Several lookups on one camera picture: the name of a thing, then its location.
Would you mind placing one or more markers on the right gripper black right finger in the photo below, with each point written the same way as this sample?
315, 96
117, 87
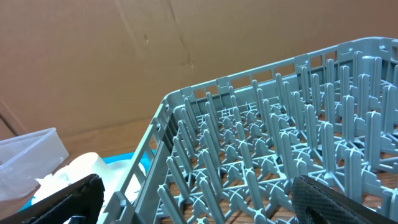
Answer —
315, 203

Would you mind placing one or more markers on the clear plastic bin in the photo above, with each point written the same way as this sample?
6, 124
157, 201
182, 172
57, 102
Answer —
26, 158

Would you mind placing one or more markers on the teal serving tray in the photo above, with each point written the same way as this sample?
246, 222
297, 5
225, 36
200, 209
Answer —
117, 164

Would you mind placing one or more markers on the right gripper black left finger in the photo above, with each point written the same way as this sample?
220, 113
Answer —
80, 202

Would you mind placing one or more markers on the white napkin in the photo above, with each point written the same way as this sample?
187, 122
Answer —
49, 185

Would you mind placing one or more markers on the grey plastic dishwasher rack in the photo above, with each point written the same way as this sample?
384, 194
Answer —
235, 144

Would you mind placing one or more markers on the white plastic cup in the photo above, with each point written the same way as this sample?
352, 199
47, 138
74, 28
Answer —
86, 164

